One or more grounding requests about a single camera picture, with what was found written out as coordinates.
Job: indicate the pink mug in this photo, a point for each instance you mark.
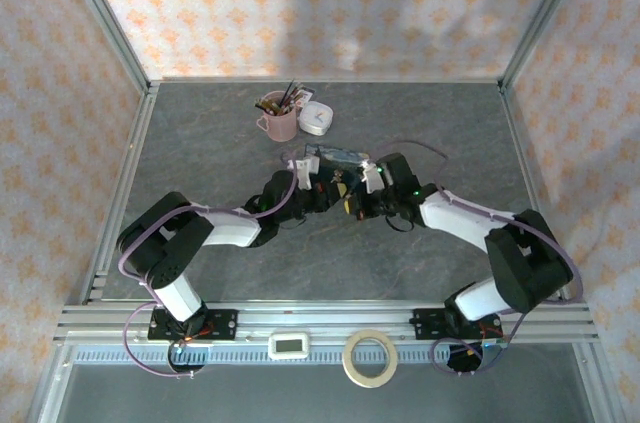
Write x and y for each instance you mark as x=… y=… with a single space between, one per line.
x=281 y=125

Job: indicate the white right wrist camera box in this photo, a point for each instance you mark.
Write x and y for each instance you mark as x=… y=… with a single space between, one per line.
x=371 y=175

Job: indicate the white square tin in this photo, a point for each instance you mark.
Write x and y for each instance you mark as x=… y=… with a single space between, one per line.
x=316 y=119

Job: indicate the long aluminium frame rail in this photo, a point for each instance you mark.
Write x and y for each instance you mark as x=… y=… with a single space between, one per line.
x=325 y=315

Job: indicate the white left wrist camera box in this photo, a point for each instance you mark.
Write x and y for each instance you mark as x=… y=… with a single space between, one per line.
x=306 y=170

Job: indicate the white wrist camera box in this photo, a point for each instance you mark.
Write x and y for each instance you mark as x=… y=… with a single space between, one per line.
x=306 y=170
x=371 y=175

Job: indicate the aluminium frame corner post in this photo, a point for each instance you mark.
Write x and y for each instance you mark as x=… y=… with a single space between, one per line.
x=545 y=8
x=102 y=13

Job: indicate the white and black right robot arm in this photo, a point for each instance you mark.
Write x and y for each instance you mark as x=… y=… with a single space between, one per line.
x=525 y=268

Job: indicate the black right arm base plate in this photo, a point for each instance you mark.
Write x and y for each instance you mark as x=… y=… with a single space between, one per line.
x=425 y=325

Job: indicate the bundle of paint brushes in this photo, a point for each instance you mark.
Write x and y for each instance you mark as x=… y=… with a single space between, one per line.
x=285 y=99

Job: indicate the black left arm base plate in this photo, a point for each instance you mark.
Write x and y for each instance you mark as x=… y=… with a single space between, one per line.
x=222 y=325

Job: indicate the roll of masking tape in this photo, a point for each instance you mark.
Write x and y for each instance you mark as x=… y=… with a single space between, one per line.
x=350 y=368

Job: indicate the white digital timer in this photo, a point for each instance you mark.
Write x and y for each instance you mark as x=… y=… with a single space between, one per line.
x=289 y=345

